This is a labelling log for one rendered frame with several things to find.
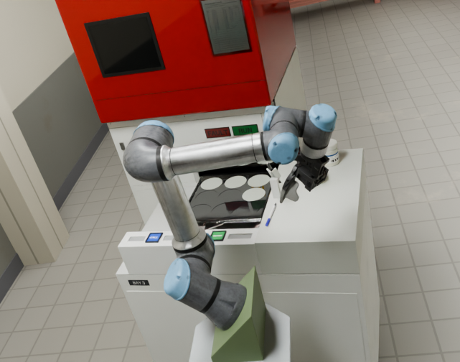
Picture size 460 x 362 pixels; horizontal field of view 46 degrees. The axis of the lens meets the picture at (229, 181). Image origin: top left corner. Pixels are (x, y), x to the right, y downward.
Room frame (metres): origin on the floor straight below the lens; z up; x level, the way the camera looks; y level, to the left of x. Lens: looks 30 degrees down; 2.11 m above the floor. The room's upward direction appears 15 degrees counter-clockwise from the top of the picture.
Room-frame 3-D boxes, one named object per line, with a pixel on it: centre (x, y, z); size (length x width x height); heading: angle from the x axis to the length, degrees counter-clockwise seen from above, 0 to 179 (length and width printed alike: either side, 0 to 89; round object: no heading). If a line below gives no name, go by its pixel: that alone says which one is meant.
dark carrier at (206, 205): (1.98, 0.02, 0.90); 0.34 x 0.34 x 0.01; 68
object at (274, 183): (1.79, -0.17, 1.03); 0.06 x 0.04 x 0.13; 158
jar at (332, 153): (1.92, -0.43, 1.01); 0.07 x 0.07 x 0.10
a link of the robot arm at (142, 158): (1.26, 0.04, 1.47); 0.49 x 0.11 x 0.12; 77
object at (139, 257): (1.67, 0.21, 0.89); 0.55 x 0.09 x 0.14; 68
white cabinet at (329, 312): (1.85, -0.02, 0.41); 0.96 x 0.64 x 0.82; 68
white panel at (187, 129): (2.26, 0.11, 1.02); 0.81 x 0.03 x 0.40; 68
